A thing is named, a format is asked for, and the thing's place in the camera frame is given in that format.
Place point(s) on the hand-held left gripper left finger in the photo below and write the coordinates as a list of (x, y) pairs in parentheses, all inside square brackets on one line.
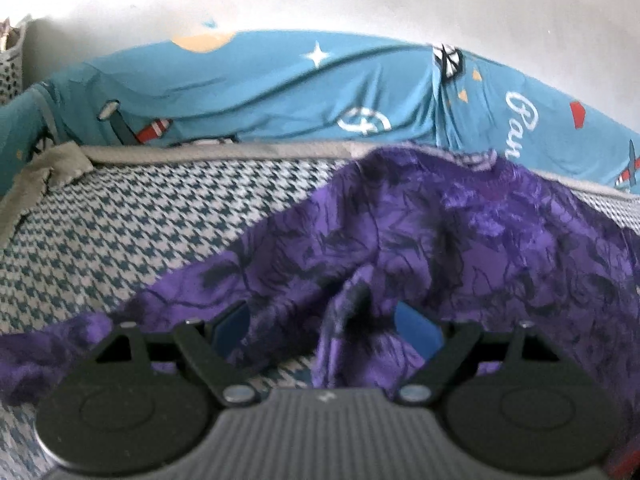
[(230, 322)]

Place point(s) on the blue printed bed sheet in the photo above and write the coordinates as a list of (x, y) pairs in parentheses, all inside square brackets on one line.
[(250, 80)]

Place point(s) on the purple floral garment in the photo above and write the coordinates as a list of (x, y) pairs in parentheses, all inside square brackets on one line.
[(425, 240)]

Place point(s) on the houndstooth bed mat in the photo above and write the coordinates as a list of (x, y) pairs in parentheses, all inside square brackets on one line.
[(125, 220)]

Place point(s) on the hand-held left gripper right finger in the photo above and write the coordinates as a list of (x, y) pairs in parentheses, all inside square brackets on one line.
[(417, 327)]

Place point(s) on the white perforated laundry basket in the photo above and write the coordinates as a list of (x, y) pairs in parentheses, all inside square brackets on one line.
[(11, 70)]

